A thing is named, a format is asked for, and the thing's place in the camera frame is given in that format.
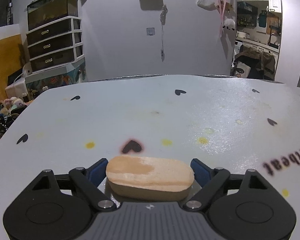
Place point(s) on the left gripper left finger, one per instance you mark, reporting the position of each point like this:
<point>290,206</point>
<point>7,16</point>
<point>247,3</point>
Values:
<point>86,182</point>

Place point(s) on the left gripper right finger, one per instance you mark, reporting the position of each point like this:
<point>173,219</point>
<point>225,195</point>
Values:
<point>212,182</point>

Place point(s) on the oval wooden block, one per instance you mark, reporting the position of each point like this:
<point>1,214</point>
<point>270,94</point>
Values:
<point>147,178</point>

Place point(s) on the black drawer cabinet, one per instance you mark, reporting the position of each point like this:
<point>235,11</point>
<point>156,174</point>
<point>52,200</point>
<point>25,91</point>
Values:
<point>55,43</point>

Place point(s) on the glass fish tank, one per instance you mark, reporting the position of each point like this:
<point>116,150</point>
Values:
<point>41,12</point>

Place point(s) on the white plush on wall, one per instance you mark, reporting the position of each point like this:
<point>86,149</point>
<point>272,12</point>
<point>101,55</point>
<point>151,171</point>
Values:
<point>229,24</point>

